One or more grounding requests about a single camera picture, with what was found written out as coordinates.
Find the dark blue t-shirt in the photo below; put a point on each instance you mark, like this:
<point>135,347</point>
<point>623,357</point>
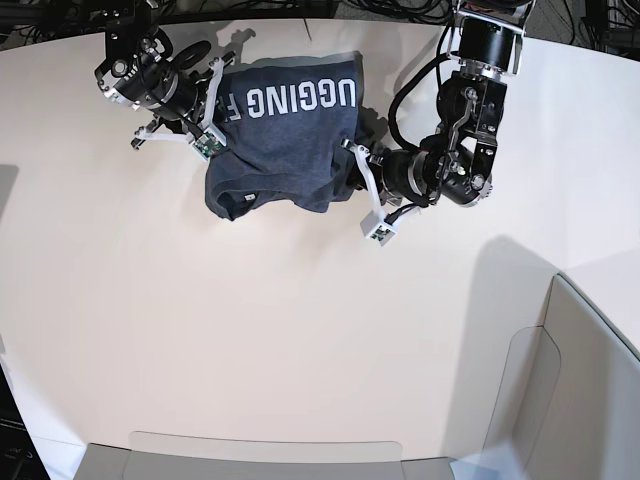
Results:
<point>284,120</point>

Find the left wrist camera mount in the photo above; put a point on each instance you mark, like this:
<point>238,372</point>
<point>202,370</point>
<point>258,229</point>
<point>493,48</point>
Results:
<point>378,225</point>

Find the grey chair bottom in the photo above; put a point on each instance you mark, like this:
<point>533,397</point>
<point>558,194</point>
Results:
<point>163,456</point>

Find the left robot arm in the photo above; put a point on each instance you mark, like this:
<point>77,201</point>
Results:
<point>481,43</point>

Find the grey chair right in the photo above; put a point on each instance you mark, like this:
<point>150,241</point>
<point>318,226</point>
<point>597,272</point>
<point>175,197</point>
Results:
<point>568,402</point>

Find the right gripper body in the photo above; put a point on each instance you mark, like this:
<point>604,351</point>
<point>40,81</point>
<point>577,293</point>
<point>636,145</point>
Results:
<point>177,97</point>

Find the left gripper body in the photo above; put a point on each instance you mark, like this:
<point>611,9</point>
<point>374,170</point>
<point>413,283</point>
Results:
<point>402,175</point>

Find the grey chair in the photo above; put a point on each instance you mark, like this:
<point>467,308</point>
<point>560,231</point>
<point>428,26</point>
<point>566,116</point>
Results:
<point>163,456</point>
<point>568,402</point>

